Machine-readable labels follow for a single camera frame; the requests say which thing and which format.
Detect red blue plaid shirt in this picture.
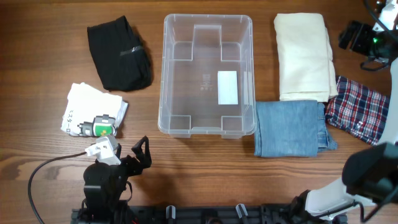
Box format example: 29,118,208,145
325,76,390,145

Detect black camera cable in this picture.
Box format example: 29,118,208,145
363,0,398,41
27,151,88,224

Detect cream cloth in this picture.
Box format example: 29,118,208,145
274,13,338,102

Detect white label in bin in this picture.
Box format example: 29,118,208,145
218,71,238,105

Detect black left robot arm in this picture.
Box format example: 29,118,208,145
71,134,152,223

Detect black left camera cable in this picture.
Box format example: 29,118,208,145
27,151,88,224

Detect blue jeans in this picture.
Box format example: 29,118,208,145
254,100,338,157

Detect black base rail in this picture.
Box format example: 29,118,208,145
70,204,348,224

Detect black right camera cable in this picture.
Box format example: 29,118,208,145
363,0,398,41

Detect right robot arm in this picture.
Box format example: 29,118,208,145
273,21,397,223

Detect clear plastic storage bin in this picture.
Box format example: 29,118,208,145
158,14,257,139

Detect white printed folded t-shirt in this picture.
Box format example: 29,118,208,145
61,83,128,137

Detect black folded garment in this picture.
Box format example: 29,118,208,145
87,16,152,91

